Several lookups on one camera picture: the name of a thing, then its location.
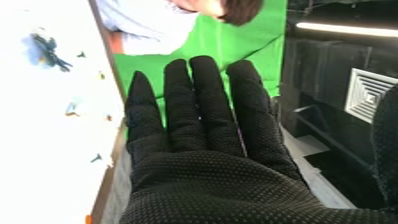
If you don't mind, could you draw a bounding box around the person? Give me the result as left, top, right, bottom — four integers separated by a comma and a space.
95, 0, 267, 57

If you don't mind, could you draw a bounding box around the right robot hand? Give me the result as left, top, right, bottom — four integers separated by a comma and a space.
118, 54, 398, 224

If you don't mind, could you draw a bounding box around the white sheet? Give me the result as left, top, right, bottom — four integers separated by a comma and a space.
0, 0, 125, 224

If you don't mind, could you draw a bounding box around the white ceiling vent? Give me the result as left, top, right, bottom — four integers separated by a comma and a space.
344, 67, 398, 124

